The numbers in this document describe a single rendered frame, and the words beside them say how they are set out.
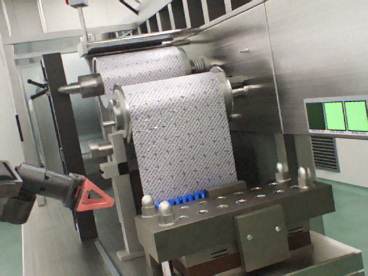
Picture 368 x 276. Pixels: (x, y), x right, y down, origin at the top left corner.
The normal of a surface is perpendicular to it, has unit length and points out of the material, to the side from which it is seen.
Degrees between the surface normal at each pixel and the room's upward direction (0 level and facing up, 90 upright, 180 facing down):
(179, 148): 90
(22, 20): 90
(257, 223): 90
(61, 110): 90
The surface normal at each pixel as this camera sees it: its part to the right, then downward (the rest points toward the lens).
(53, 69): 0.33, 0.04
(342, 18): -0.93, 0.20
